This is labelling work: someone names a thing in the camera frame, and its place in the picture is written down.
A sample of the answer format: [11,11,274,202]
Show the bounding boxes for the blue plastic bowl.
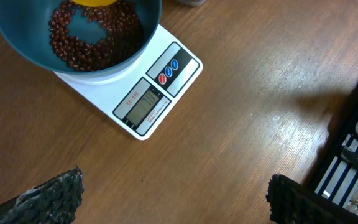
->
[0,0,162,75]

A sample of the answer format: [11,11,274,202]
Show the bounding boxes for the yellow plastic measuring scoop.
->
[72,0,117,7]

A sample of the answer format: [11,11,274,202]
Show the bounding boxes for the clear plastic bean container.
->
[176,0,207,7]

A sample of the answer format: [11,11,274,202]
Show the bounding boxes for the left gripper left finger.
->
[0,167,85,224]

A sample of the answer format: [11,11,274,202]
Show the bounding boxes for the white digital kitchen scale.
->
[58,26,203,140]

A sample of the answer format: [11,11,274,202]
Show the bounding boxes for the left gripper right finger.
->
[266,174,358,224]

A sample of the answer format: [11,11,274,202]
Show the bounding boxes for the red adzuki beans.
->
[48,1,144,72]

